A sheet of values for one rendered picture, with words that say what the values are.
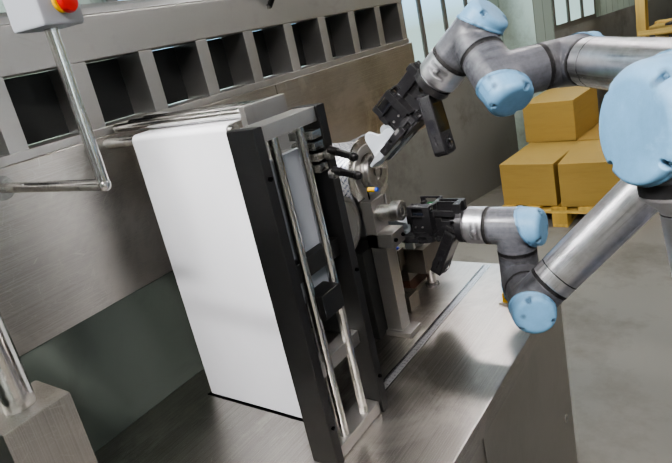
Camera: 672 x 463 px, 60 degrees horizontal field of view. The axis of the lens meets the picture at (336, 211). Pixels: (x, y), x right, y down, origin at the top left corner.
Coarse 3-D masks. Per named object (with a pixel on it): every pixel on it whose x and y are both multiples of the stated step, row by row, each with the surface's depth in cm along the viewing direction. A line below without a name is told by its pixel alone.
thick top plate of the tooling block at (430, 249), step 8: (416, 248) 134; (424, 248) 133; (432, 248) 136; (408, 256) 135; (416, 256) 134; (424, 256) 133; (432, 256) 136; (408, 264) 136; (416, 264) 135; (424, 264) 134; (408, 272) 137; (416, 272) 136; (424, 272) 134
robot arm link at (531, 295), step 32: (608, 192) 97; (576, 224) 99; (608, 224) 94; (640, 224) 94; (576, 256) 97; (608, 256) 97; (512, 288) 105; (544, 288) 99; (576, 288) 100; (544, 320) 99
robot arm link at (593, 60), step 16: (592, 32) 93; (544, 48) 90; (560, 48) 90; (576, 48) 87; (592, 48) 84; (608, 48) 80; (624, 48) 78; (640, 48) 75; (656, 48) 72; (560, 64) 90; (576, 64) 86; (592, 64) 83; (608, 64) 80; (624, 64) 77; (560, 80) 92; (576, 80) 88; (592, 80) 84; (608, 80) 81
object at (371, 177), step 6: (366, 156) 118; (372, 156) 118; (366, 162) 117; (360, 168) 117; (366, 168) 116; (372, 168) 118; (384, 168) 121; (366, 174) 116; (372, 174) 118; (378, 174) 119; (384, 174) 121; (366, 180) 117; (372, 180) 118; (378, 180) 119; (384, 180) 121; (366, 186) 118; (372, 186) 118; (378, 186) 119
